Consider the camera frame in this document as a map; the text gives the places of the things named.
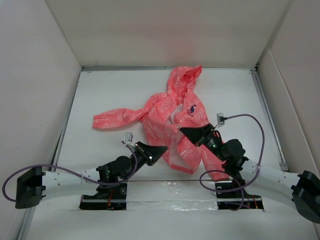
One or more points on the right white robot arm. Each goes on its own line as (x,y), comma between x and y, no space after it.
(301,191)

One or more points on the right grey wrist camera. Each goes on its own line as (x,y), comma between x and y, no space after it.
(220,119)

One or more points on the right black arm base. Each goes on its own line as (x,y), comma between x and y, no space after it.
(232,201)

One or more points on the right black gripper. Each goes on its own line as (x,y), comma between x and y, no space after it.
(198,135)

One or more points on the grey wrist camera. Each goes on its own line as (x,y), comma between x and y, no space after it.
(128,138)
(220,119)

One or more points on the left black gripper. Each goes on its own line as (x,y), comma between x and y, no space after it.
(150,154)

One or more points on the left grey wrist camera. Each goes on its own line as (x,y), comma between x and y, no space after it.
(128,138)

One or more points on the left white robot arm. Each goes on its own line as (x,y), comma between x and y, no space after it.
(36,184)

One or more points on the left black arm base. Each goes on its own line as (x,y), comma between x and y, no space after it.
(111,199)

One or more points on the pink hooded kids jacket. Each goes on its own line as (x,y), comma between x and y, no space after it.
(162,117)

